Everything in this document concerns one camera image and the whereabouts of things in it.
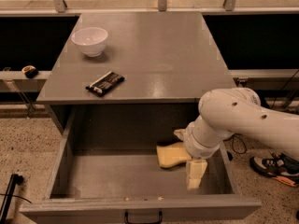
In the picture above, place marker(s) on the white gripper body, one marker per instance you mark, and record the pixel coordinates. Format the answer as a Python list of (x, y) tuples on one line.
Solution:
[(199, 147)]

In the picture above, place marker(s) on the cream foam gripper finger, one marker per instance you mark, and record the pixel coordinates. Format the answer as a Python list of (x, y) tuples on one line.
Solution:
[(195, 170), (180, 134)]

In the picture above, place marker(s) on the yellow wavy sponge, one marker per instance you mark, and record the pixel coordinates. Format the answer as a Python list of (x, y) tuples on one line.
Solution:
[(172, 155)]

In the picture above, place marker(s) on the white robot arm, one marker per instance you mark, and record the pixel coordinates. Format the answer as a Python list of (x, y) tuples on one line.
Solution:
[(225, 112)]

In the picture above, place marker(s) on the grey open top drawer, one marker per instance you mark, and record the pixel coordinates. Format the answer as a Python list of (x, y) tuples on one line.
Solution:
[(107, 165)]

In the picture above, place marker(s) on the grey cabinet counter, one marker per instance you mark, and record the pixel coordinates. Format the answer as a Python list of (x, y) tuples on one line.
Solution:
[(165, 57)]

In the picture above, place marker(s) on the grey orange sneaker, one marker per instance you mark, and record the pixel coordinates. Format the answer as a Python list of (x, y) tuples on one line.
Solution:
[(281, 168)]

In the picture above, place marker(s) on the black white snack packet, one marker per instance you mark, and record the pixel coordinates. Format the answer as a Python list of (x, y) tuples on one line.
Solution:
[(105, 84)]

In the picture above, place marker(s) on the white ceramic bowl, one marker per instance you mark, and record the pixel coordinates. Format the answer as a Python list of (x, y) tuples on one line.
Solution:
[(91, 41)]

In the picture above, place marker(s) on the small black round device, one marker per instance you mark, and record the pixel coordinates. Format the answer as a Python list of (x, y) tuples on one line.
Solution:
[(29, 71)]

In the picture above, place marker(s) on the black stand at left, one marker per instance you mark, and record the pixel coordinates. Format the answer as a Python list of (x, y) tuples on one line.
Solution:
[(14, 180)]

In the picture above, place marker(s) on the black drawer handle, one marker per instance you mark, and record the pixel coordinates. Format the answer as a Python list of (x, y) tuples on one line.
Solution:
[(143, 218)]

